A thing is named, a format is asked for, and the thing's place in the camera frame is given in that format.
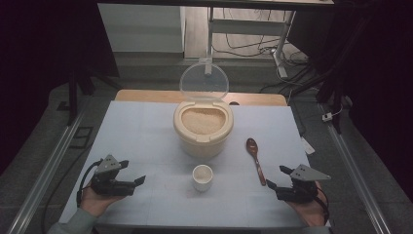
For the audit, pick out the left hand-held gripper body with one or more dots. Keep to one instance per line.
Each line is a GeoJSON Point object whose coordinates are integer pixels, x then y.
{"type": "Point", "coordinates": [110, 187]}

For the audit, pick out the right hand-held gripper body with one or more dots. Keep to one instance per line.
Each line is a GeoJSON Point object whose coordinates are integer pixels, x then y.
{"type": "Point", "coordinates": [300, 191]}

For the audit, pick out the brown wooden spoon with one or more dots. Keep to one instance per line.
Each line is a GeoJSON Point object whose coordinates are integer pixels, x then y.
{"type": "Point", "coordinates": [252, 148]}

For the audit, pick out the white cup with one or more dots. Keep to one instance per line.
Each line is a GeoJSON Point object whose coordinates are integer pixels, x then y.
{"type": "Point", "coordinates": [202, 183]}

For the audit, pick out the beige rice container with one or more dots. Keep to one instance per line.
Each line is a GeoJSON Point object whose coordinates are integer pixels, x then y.
{"type": "Point", "coordinates": [203, 146]}

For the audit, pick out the rice grains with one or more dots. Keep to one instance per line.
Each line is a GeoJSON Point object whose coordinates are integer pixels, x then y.
{"type": "Point", "coordinates": [203, 122]}

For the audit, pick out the person's left hand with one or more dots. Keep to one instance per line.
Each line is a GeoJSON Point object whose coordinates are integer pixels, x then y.
{"type": "Point", "coordinates": [94, 201]}

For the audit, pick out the person's right hand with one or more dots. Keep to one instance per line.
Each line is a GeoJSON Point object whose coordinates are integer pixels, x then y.
{"type": "Point", "coordinates": [308, 213]}

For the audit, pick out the white paper tag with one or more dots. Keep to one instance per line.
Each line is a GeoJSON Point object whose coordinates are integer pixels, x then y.
{"type": "Point", "coordinates": [307, 146]}

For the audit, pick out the small white adapter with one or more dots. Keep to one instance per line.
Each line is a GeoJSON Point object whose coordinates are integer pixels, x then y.
{"type": "Point", "coordinates": [327, 117]}

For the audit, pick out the wooden table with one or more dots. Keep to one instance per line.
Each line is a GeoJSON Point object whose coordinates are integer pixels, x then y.
{"type": "Point", "coordinates": [146, 96]}

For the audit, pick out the black table grommet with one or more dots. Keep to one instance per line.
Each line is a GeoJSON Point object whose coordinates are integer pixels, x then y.
{"type": "Point", "coordinates": [234, 103]}

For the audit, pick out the black tripod stand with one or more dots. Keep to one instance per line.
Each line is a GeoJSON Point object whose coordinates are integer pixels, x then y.
{"type": "Point", "coordinates": [73, 94]}

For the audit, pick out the black metal stand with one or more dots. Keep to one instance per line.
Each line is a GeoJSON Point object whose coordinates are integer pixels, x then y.
{"type": "Point", "coordinates": [337, 87]}

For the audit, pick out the clear round container lid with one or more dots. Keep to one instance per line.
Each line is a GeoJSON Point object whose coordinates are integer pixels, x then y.
{"type": "Point", "coordinates": [204, 81]}

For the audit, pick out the aluminium rail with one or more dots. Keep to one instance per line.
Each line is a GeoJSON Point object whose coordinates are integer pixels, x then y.
{"type": "Point", "coordinates": [354, 169]}
{"type": "Point", "coordinates": [48, 169]}

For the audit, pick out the white desk frame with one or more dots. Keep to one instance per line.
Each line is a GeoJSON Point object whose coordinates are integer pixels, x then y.
{"type": "Point", "coordinates": [246, 26]}

